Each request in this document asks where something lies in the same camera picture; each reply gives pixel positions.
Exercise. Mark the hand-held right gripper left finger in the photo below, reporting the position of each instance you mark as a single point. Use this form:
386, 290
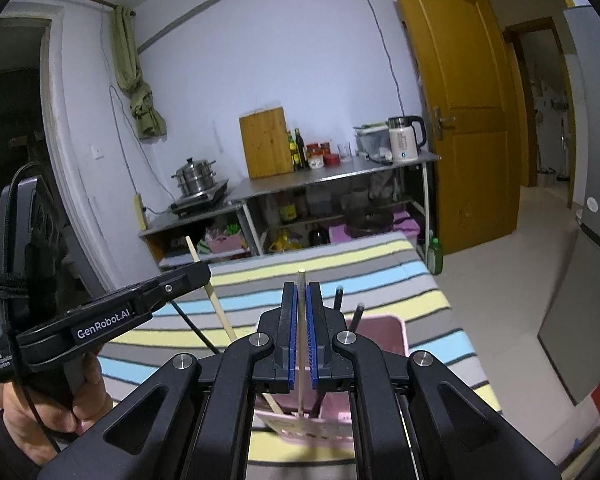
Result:
293, 345

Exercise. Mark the green plastic bottle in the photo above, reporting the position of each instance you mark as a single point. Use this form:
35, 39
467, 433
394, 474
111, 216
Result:
434, 255

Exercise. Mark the white dish container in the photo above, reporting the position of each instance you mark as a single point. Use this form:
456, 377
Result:
372, 142

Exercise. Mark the pink plastic utensil holder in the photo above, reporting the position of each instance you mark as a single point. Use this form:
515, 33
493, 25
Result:
380, 340

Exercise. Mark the grey refrigerator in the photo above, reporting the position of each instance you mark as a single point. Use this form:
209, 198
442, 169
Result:
590, 285

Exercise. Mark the clear drinking glass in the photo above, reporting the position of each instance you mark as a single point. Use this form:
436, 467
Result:
345, 152

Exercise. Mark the white electric kettle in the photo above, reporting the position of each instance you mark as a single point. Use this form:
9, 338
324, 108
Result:
402, 142

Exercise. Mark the white wall switch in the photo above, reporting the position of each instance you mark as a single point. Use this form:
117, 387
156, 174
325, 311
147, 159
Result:
98, 152

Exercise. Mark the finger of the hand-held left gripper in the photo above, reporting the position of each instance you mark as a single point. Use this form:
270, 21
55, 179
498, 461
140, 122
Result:
185, 277

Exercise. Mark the steel steamer pot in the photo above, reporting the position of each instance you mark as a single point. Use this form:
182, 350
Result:
195, 175

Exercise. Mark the yellow wooden door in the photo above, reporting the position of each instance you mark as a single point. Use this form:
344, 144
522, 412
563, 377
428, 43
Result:
460, 85

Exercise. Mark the green knotted curtain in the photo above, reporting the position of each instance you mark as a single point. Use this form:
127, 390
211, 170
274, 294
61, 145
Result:
140, 110

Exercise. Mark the pink basket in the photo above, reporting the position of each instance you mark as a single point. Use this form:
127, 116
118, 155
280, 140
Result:
225, 245

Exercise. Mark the pink basin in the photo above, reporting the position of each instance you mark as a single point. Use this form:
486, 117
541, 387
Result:
405, 225

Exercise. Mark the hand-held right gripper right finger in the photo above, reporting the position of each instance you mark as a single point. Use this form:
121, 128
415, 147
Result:
311, 345

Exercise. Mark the person's left hand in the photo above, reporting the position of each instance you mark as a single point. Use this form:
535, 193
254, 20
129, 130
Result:
35, 420

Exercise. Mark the black induction cooker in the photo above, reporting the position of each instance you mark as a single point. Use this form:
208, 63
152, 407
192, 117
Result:
200, 200

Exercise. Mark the wooden cutting board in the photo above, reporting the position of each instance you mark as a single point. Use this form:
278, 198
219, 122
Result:
265, 145

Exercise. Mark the long steel table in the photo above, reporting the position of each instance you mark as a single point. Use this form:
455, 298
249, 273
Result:
305, 180

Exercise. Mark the yellow bag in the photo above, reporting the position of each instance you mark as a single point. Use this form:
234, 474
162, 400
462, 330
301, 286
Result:
282, 245

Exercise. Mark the red flat container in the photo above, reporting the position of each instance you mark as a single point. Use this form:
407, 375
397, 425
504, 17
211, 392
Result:
332, 159

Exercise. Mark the dark cooking pot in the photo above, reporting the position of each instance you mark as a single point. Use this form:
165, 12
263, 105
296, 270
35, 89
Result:
367, 217

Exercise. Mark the beige power strip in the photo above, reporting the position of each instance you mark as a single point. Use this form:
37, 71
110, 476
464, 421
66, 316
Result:
140, 212

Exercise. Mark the striped tablecloth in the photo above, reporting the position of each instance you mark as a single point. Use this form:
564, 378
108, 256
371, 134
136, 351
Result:
380, 280

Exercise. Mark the ivory chopstick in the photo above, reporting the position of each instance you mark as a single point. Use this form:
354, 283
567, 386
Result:
221, 310
302, 310

